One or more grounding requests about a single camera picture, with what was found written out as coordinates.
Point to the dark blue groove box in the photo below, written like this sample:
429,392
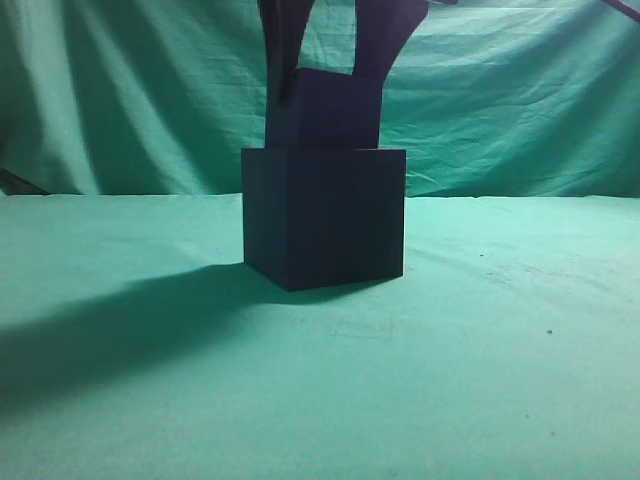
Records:
315,218

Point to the purple cube block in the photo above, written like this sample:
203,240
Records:
323,109

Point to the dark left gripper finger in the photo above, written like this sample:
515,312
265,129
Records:
382,30

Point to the green table cloth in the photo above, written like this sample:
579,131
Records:
135,344

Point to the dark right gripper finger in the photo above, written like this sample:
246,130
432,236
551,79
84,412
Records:
284,24

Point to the green backdrop cloth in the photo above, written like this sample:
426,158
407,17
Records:
488,98

